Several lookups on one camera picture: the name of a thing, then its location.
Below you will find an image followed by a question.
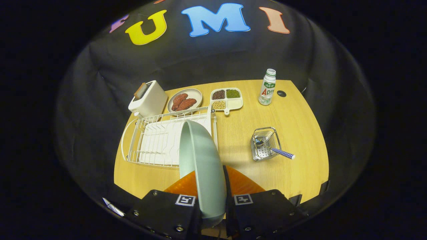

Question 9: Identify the white drip tray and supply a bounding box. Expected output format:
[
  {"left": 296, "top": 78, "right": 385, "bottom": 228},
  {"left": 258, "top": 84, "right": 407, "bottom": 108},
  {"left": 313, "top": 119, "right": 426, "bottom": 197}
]
[{"left": 138, "top": 113, "right": 212, "bottom": 166}]

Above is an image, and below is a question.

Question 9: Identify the metal wire basket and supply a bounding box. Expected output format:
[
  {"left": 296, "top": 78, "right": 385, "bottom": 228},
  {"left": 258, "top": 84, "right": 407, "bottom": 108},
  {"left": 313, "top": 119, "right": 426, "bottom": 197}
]
[{"left": 250, "top": 127, "right": 282, "bottom": 162}]

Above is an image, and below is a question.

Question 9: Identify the white drink bottle green label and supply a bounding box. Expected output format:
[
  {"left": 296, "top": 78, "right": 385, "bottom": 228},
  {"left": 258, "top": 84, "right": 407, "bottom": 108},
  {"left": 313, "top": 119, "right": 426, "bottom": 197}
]
[{"left": 258, "top": 69, "right": 277, "bottom": 106}]

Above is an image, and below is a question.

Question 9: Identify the pale green plate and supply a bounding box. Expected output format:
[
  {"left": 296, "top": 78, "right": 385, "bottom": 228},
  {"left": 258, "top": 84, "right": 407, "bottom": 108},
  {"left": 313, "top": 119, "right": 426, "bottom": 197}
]
[{"left": 179, "top": 120, "right": 227, "bottom": 228}]

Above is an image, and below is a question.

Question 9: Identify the spoon with checked handle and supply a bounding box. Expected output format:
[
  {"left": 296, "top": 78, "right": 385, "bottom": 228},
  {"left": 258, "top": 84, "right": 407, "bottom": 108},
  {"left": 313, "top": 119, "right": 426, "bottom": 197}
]
[{"left": 255, "top": 138, "right": 296, "bottom": 160}]

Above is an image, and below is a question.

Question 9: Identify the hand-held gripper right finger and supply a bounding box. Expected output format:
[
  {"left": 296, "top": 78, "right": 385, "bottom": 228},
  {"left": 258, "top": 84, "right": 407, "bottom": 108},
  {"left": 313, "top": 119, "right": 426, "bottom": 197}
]
[{"left": 223, "top": 165, "right": 307, "bottom": 240}]

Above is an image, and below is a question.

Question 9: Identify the reddish brown sausage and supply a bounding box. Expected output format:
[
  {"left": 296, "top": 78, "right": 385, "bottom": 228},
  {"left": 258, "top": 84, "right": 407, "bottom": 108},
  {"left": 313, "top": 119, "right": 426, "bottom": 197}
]
[
  {"left": 176, "top": 98, "right": 197, "bottom": 111},
  {"left": 171, "top": 93, "right": 189, "bottom": 111}
]

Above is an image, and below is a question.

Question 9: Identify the black backdrop cloth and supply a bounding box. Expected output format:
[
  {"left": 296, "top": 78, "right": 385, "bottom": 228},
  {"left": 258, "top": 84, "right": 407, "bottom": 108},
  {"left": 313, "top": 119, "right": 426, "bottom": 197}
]
[{"left": 55, "top": 0, "right": 376, "bottom": 230}]

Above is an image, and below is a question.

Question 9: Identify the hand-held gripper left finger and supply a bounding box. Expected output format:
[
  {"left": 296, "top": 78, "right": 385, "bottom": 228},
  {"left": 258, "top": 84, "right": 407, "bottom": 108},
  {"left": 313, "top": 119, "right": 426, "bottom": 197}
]
[{"left": 125, "top": 171, "right": 202, "bottom": 240}]

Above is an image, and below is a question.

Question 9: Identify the toast slice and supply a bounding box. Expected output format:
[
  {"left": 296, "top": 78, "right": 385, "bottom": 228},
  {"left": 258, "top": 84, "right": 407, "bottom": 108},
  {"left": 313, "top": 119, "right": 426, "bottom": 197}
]
[{"left": 134, "top": 82, "right": 148, "bottom": 100}]

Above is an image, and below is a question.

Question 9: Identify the beige round plate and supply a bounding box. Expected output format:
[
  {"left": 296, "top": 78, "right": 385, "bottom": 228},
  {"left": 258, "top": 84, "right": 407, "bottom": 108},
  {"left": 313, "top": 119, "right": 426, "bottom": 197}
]
[{"left": 167, "top": 88, "right": 203, "bottom": 115}]

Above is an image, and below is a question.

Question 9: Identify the white toaster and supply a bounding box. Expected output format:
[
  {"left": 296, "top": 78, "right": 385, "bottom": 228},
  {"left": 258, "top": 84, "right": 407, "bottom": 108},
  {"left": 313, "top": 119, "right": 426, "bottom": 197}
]
[{"left": 128, "top": 80, "right": 168, "bottom": 118}]

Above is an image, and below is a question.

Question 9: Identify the white wire dish rack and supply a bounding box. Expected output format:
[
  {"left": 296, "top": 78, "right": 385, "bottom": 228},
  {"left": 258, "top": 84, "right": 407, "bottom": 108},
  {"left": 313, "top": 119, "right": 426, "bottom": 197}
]
[{"left": 121, "top": 106, "right": 219, "bottom": 168}]

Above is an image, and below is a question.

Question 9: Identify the white divided bean tray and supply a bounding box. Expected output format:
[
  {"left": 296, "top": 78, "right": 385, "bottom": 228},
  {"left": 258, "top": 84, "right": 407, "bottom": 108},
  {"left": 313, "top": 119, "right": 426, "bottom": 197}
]
[{"left": 210, "top": 88, "right": 244, "bottom": 116}]

